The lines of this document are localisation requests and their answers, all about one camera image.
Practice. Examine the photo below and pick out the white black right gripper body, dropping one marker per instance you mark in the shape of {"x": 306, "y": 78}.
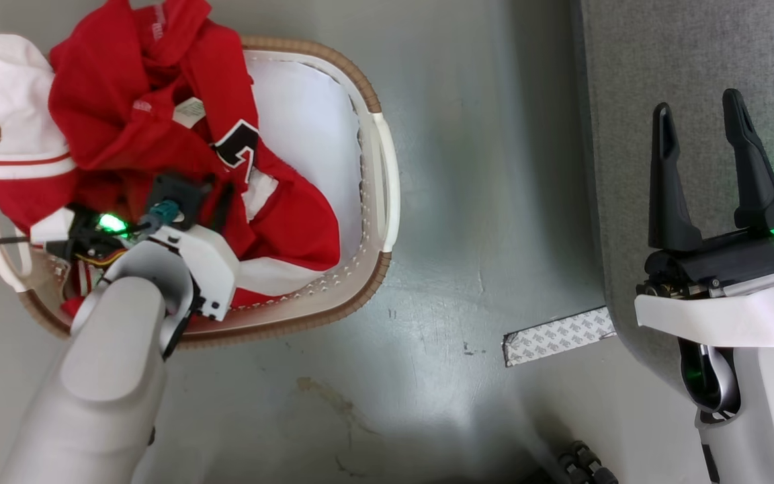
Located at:
{"x": 729, "y": 309}

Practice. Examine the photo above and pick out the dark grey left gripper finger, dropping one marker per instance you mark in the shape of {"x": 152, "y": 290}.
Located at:
{"x": 225, "y": 205}

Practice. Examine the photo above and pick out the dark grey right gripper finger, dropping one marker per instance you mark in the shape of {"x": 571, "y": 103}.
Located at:
{"x": 669, "y": 195}
{"x": 753, "y": 175}

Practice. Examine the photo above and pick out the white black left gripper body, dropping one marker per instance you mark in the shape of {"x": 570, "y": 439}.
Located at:
{"x": 216, "y": 269}

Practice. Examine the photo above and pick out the red white sports jersey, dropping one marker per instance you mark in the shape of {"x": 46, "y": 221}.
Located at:
{"x": 125, "y": 101}

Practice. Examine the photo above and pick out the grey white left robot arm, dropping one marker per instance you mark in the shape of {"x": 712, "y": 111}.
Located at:
{"x": 105, "y": 376}

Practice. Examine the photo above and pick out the white sheet basket liner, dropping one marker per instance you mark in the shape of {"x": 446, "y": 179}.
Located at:
{"x": 306, "y": 134}

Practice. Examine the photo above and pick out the white laundry basket brown rim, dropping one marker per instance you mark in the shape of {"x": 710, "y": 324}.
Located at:
{"x": 387, "y": 202}

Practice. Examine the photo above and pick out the grey printed tape strip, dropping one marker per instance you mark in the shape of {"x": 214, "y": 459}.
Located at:
{"x": 555, "y": 337}

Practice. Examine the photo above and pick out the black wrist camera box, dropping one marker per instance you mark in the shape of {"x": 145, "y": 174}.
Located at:
{"x": 175, "y": 195}

